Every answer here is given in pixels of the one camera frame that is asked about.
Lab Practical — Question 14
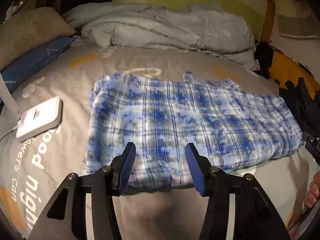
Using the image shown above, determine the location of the blue plaid flannel shirt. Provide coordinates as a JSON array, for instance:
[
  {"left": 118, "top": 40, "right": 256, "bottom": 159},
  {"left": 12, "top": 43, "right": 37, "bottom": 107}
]
[{"left": 84, "top": 72, "right": 303, "bottom": 191}]

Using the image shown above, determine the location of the person's right hand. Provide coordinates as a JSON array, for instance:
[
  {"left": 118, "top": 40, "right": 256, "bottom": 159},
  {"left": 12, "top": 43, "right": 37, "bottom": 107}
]
[{"left": 304, "top": 172, "right": 320, "bottom": 208}]

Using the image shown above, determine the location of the black puffer jacket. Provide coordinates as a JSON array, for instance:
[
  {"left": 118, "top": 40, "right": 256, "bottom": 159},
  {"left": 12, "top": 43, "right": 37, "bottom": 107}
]
[{"left": 279, "top": 77, "right": 320, "bottom": 138}]

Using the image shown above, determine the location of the orange yellow cushion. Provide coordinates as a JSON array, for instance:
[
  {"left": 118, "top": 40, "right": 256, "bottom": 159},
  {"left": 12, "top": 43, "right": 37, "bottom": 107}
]
[{"left": 268, "top": 49, "right": 319, "bottom": 94}]

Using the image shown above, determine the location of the white desk lamp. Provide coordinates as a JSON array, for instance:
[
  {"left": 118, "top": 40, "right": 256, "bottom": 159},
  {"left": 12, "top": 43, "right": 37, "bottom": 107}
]
[{"left": 1, "top": 79, "right": 62, "bottom": 142}]

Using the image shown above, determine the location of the black garment by cushion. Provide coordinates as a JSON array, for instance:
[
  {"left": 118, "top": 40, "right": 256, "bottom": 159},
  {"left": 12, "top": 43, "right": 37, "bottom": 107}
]
[{"left": 254, "top": 41, "right": 274, "bottom": 80}]

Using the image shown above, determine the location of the blue pillow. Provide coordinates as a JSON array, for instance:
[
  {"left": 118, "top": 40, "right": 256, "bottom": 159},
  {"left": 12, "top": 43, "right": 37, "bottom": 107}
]
[{"left": 1, "top": 36, "right": 74, "bottom": 93}]

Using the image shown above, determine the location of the grey crumpled duvet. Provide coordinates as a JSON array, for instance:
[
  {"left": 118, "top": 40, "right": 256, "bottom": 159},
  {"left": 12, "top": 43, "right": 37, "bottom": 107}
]
[{"left": 62, "top": 2, "right": 260, "bottom": 71}]

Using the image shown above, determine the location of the beige pillow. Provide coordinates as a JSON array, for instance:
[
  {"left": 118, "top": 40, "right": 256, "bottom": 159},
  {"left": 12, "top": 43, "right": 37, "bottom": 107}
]
[{"left": 1, "top": 7, "right": 75, "bottom": 69}]

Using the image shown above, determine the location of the white charger cable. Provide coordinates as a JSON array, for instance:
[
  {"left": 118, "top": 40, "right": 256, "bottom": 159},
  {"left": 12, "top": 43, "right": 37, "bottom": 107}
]
[{"left": 0, "top": 126, "right": 20, "bottom": 140}]

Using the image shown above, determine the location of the wooden bed frame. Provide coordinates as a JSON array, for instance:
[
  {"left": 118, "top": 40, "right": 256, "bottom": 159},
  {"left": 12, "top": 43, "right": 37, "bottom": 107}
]
[{"left": 260, "top": 0, "right": 276, "bottom": 43}]

